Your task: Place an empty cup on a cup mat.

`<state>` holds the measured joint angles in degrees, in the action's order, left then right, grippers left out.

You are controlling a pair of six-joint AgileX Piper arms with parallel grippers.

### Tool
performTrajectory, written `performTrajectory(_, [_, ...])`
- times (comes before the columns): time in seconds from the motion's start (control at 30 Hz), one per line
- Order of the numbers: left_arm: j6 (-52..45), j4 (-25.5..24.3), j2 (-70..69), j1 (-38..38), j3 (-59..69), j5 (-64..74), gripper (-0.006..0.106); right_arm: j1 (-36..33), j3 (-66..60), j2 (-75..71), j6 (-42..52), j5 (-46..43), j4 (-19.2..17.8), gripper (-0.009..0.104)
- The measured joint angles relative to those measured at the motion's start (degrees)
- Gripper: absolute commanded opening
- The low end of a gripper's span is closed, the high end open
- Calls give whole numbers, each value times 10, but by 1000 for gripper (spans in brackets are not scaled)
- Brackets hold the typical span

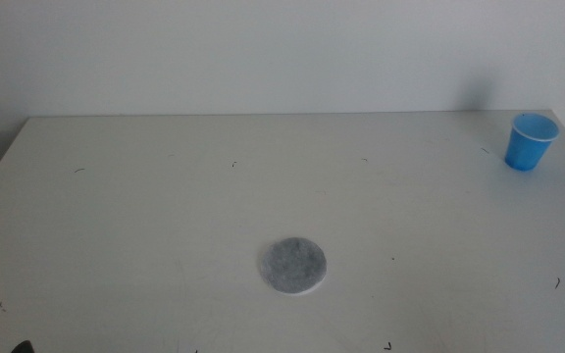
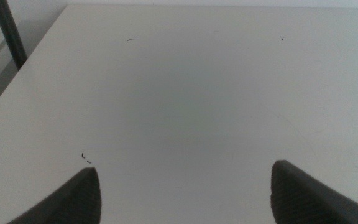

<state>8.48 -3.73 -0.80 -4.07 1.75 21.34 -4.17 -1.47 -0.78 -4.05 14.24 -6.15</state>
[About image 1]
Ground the blue plastic cup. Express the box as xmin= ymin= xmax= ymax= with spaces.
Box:
xmin=503 ymin=112 xmax=561 ymax=173

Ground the round grey felt cup mat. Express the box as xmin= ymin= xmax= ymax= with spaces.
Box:
xmin=259 ymin=236 xmax=329 ymax=296

